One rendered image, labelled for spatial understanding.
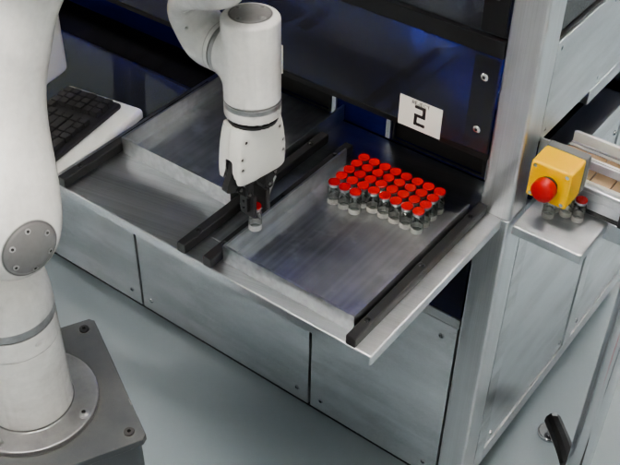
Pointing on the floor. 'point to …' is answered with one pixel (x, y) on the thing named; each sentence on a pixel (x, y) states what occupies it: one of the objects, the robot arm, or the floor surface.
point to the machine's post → (499, 172)
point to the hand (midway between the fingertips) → (255, 199)
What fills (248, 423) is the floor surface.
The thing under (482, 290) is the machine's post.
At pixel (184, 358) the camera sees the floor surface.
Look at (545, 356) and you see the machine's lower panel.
